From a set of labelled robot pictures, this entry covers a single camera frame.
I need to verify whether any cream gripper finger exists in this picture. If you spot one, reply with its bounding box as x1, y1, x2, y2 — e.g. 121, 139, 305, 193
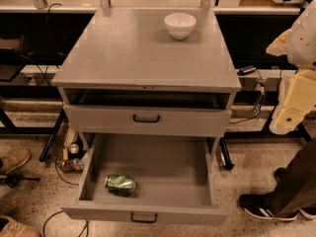
266, 29, 292, 56
269, 69, 316, 134

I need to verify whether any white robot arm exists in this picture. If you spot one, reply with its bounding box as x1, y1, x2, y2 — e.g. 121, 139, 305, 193
266, 0, 316, 134

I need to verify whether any grey drawer cabinet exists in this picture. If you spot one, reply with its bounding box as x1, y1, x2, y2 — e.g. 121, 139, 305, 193
51, 7, 242, 170

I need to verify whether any closed grey upper drawer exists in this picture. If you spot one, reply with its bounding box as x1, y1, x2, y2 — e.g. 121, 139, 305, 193
64, 105, 230, 137

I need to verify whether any open grey bottom drawer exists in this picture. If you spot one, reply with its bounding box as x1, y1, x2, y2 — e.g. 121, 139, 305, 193
62, 134, 228, 225

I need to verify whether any black power adapter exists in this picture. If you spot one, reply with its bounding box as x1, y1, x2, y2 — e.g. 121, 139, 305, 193
238, 65, 256, 76

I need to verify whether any dark brown trouser leg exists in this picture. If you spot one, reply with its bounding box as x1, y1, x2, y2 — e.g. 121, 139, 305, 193
268, 138, 316, 217

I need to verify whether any white ceramic bowl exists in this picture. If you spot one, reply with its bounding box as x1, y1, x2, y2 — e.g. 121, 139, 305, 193
164, 13, 197, 40

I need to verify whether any black sneaker with white stripes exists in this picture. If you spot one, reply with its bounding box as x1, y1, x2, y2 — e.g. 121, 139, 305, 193
239, 195, 297, 222

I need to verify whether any clutter pile beside cabinet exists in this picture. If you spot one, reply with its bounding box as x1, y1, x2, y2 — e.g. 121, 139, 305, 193
54, 123, 87, 172

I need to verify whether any tan shoe upper left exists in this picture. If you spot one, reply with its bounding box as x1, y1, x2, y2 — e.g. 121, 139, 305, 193
0, 149, 31, 174

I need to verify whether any tan shoe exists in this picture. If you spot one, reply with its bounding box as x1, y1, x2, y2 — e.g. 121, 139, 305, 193
0, 215, 40, 237
0, 149, 31, 174

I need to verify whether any tan shoe lower left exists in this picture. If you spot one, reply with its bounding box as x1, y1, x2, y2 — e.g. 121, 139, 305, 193
0, 215, 40, 237

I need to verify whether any black floor cable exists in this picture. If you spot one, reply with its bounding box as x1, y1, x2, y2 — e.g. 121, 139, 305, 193
41, 209, 91, 237

